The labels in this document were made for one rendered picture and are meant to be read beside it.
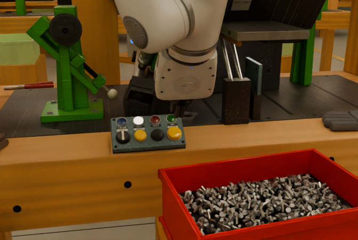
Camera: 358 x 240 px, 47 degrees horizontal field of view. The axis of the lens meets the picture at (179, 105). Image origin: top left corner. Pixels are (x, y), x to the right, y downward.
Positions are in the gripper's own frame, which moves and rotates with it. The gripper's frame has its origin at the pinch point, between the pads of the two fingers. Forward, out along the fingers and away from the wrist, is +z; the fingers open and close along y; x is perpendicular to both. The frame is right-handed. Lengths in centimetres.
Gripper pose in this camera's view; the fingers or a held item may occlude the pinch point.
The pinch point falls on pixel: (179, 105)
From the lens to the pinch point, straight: 77.7
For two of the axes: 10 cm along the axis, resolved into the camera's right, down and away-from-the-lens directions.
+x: -1.5, -7.9, 5.9
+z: -1.0, 6.1, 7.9
